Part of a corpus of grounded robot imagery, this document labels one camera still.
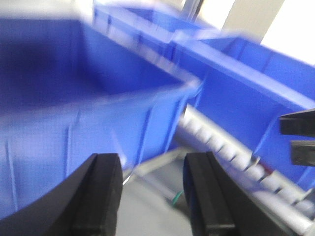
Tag metal shelving rack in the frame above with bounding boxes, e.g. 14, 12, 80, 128
123, 106, 315, 236

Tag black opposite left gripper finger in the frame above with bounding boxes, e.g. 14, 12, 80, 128
280, 109, 315, 136

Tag blue bin near view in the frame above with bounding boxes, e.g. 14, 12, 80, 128
0, 17, 201, 218

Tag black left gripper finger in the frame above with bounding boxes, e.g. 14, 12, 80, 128
0, 153, 123, 236
183, 152, 293, 236

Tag left gripper black opposite finger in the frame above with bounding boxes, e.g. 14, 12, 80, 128
290, 140, 315, 166

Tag blue bin on shelf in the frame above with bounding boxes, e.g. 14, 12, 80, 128
171, 34, 315, 190

